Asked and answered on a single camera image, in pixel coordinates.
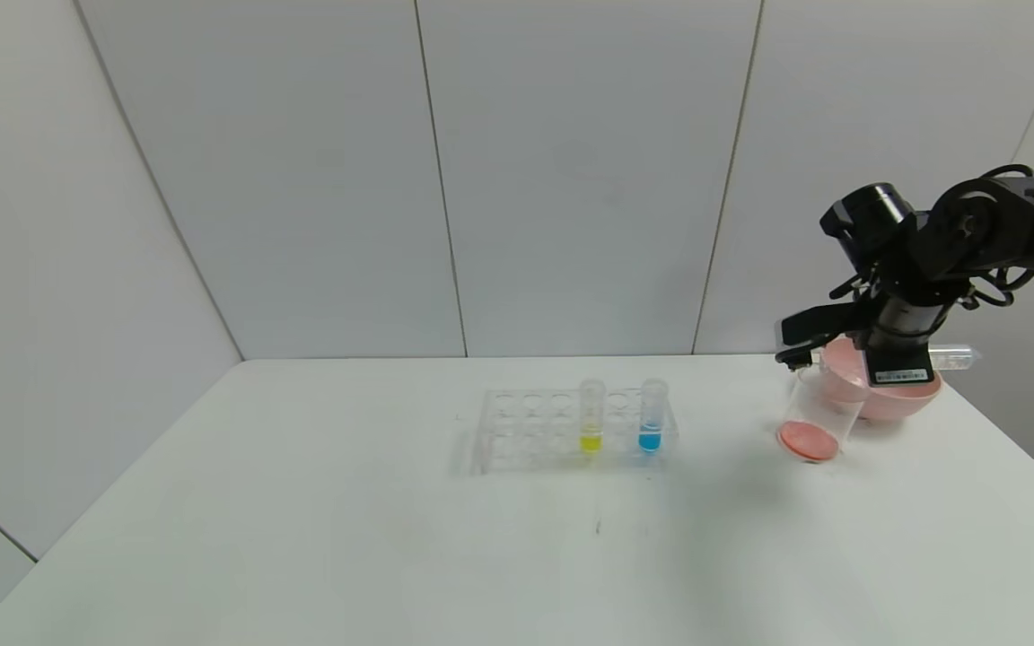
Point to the clear plastic beaker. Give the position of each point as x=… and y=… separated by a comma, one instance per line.
x=809, y=440

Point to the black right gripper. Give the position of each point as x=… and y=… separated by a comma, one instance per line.
x=901, y=374

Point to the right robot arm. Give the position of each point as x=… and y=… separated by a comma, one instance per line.
x=1020, y=224

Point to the clear plastic test tube rack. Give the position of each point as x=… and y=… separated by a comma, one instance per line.
x=535, y=426

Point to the blue pigment test tube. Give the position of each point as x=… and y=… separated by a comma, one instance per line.
x=650, y=440

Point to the yellow pigment test tube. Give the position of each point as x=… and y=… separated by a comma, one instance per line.
x=591, y=441

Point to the pink bowl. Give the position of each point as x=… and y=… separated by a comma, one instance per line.
x=907, y=402

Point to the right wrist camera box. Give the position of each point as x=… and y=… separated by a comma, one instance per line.
x=827, y=327

